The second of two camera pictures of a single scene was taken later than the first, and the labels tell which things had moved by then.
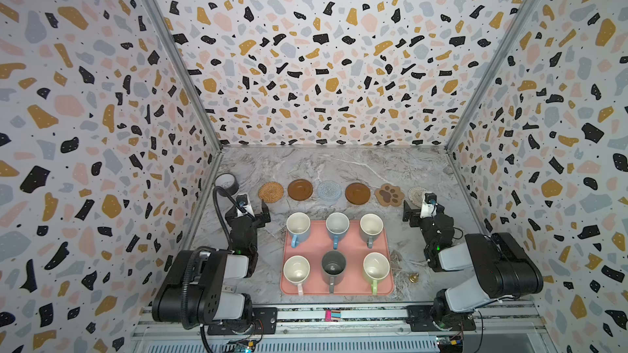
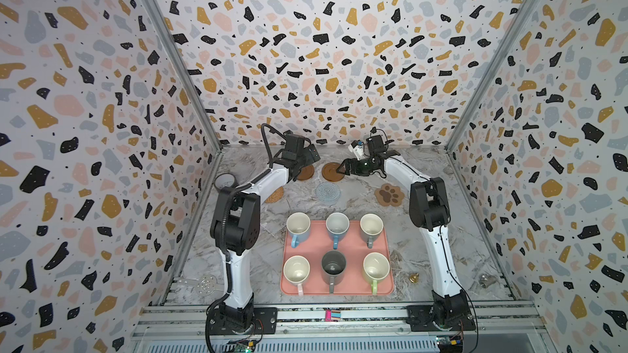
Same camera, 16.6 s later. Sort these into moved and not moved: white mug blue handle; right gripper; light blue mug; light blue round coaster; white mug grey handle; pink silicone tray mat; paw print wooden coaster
Moved: right gripper
Not moved: white mug grey handle; light blue round coaster; light blue mug; white mug blue handle; paw print wooden coaster; pink silicone tray mat
